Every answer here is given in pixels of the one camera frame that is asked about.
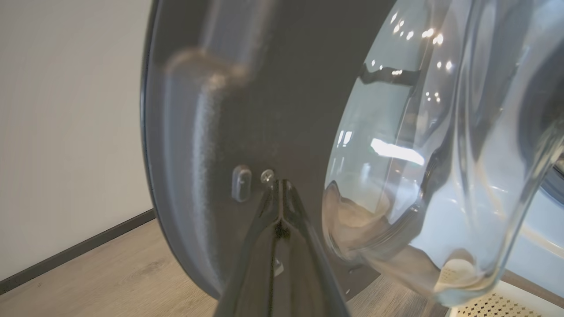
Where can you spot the white perforated basket brown rim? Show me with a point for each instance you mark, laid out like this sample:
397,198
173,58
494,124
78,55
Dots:
498,306

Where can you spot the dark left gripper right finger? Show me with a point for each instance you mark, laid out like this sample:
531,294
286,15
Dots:
304,273

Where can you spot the grey washing machine door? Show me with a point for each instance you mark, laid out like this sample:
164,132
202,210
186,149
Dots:
264,88

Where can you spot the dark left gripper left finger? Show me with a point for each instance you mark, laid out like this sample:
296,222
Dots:
255,273

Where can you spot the white front-load washing machine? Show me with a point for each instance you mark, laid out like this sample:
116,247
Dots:
546,229

